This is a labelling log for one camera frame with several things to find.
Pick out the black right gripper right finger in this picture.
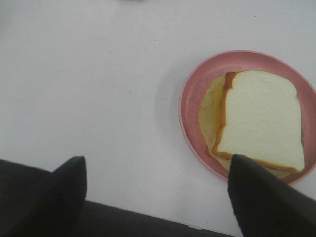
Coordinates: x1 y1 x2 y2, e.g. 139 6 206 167
228 154 316 237

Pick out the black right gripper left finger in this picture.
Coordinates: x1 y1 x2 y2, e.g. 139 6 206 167
0 156 87 237

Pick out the toy sandwich with bread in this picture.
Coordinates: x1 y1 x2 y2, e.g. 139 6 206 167
199 70 305 178

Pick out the pink round plate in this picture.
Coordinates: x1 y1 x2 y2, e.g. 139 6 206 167
179 50 316 184

